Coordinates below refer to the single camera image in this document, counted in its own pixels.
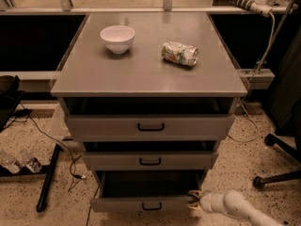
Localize right plastic water bottle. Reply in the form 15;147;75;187
20;150;42;173

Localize black floor stand bar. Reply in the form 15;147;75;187
0;144;62;213

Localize crushed soda can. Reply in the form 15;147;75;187
161;41;198;67

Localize grey drawer cabinet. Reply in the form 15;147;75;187
50;10;248;193

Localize black floor cable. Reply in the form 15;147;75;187
3;102;99;226

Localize black equipment on left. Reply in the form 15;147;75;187
0;75;24;132

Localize plastic water bottle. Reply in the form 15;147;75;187
20;150;42;173
0;151;22;174

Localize left plastic water bottle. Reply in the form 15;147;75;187
0;151;22;174

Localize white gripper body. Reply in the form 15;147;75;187
199;191;226;214

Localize grey top drawer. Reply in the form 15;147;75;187
65;114;234;142

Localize grey bottom drawer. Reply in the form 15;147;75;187
90;169;207;212

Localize black office chair base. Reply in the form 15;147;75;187
252;105;301;189

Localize white bowl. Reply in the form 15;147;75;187
100;25;135;54

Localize white cable on right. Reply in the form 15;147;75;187
226;11;277;144

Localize white power strip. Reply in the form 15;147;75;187
221;0;274;17

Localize grey middle drawer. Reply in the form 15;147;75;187
83;151;218;170

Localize grey drawer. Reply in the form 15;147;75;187
83;151;218;170
65;114;234;142
90;169;207;212

